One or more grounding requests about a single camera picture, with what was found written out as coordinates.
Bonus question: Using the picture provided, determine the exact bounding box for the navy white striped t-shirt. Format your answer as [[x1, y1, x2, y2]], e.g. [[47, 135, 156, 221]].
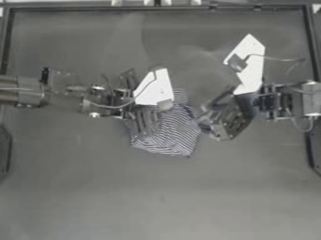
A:
[[129, 88, 203, 158]]

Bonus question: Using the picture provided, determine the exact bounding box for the black table edge bracket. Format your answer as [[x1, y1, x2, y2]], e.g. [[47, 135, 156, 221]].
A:
[[0, 125, 12, 181], [306, 125, 321, 176]]

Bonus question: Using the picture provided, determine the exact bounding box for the black table frame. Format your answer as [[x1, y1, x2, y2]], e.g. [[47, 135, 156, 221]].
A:
[[0, 0, 321, 83]]

